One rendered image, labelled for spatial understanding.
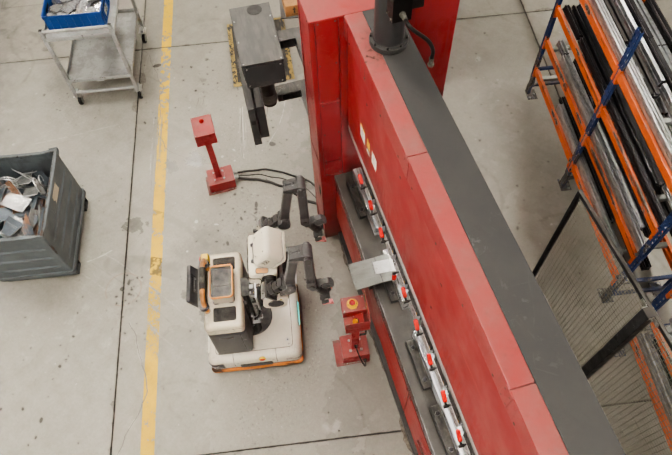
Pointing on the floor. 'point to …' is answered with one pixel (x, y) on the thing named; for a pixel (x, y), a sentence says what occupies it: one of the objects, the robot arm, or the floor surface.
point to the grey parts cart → (102, 45)
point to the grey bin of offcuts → (39, 217)
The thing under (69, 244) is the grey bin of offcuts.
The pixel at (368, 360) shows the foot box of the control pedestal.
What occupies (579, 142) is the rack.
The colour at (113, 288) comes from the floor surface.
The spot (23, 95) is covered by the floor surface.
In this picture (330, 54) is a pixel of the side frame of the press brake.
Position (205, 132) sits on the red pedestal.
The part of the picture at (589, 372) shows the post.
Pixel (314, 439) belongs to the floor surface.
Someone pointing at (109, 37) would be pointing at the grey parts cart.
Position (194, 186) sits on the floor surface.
